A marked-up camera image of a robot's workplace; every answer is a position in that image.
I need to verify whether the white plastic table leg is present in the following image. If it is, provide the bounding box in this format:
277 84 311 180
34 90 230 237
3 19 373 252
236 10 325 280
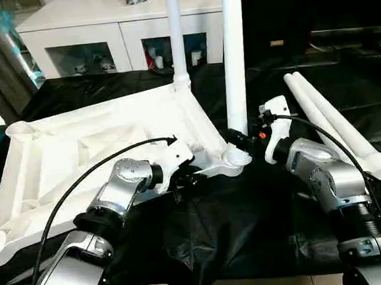
211 0 256 169
292 64 381 188
282 67 363 174
165 0 193 95

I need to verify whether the white plastic table top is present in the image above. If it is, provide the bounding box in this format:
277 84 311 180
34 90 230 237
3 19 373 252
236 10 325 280
0 76 261 268

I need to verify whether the black table mat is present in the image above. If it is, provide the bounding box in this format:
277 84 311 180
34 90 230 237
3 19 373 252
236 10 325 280
0 49 381 285

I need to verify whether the white glass-door cabinet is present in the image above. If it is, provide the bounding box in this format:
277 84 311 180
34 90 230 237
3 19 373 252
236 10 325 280
13 0 248 81

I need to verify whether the teal white plastic package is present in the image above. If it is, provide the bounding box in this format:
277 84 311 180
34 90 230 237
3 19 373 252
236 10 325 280
0 1 48 93

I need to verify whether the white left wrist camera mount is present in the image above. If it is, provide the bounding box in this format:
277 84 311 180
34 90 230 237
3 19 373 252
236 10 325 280
149 134 197 196

